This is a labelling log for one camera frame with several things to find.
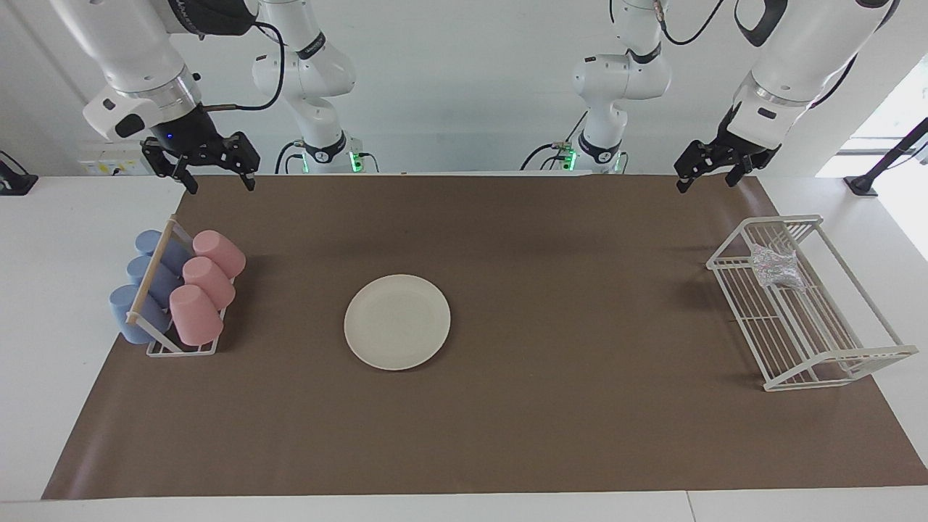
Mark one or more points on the pink plastic cup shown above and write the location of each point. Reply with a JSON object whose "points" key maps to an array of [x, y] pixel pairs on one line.
{"points": [[194, 315], [221, 252], [210, 281]]}

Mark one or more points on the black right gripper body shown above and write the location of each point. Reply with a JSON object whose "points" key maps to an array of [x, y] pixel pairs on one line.
{"points": [[185, 140]]}

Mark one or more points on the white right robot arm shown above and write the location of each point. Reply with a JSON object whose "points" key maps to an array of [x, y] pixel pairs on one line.
{"points": [[130, 51]]}

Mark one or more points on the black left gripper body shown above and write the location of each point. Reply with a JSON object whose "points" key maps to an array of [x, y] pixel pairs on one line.
{"points": [[728, 154]]}

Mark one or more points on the black mounting stand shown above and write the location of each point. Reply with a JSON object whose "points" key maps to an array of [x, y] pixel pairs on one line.
{"points": [[881, 163]]}

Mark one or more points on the cream round plate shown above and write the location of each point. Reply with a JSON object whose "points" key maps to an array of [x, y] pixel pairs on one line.
{"points": [[397, 322]]}

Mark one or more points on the white wall socket box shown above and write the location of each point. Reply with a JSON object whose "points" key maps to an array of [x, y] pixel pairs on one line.
{"points": [[109, 167]]}

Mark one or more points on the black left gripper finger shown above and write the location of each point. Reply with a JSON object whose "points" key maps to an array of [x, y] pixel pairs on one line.
{"points": [[682, 183], [735, 177]]}

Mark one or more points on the blue plastic cup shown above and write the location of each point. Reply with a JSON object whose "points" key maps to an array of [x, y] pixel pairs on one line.
{"points": [[174, 254], [163, 281], [123, 312]]}

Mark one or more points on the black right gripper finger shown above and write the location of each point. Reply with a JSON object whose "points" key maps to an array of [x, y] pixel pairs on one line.
{"points": [[249, 180], [190, 181]]}

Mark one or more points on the silver glitter sponge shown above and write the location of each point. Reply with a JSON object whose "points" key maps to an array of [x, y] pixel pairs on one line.
{"points": [[776, 267]]}

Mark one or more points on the brown table mat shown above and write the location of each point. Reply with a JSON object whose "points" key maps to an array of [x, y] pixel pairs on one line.
{"points": [[551, 420]]}

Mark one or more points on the black table clamp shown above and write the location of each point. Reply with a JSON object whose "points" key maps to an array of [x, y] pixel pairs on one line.
{"points": [[14, 181]]}

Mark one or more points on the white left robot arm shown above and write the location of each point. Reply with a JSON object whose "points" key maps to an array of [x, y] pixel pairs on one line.
{"points": [[797, 65]]}

